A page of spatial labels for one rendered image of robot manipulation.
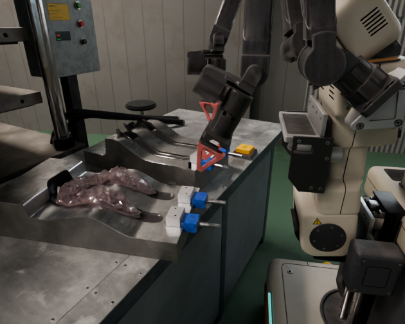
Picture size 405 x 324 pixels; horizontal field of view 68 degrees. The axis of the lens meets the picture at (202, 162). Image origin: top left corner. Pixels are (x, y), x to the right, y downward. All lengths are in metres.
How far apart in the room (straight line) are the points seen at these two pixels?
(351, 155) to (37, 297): 0.83
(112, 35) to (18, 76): 1.37
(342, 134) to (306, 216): 0.26
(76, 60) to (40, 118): 2.85
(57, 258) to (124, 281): 0.19
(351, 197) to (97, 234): 0.68
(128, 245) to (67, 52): 1.12
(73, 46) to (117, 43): 2.07
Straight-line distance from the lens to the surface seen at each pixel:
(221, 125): 0.68
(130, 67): 3.71
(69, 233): 0.83
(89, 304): 0.70
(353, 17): 0.81
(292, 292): 1.43
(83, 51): 1.72
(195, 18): 3.46
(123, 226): 0.76
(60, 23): 1.65
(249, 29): 0.65
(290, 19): 1.09
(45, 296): 0.75
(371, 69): 0.70
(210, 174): 1.05
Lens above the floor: 1.31
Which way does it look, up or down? 25 degrees down
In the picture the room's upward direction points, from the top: straight up
